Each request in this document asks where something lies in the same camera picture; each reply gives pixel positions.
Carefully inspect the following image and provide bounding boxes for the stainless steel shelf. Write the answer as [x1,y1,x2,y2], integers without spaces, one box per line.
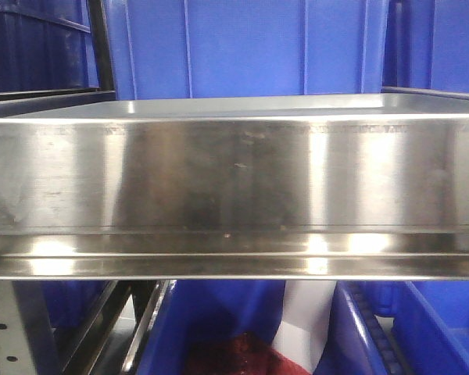
[0,114,469,280]

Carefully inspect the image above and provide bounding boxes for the grey tray on shelf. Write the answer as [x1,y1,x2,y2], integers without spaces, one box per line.
[19,92,469,120]

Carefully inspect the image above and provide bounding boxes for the blue bin lower middle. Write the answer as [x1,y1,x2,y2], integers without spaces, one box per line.
[135,279,313,375]

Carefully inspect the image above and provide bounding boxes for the large blue bin behind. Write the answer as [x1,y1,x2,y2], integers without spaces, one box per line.
[104,1,469,100]

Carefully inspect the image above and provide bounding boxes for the dark red items in bin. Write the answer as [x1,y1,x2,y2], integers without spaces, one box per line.
[182,332,308,375]

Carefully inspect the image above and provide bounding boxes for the blue bin lower right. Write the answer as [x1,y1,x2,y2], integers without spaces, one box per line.
[315,281,469,374]

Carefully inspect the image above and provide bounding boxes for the dark blue bin upper left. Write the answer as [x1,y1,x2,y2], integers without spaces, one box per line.
[0,1,98,93]

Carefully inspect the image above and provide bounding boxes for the perforated shelf upright post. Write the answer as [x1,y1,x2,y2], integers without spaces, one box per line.
[0,281,37,374]

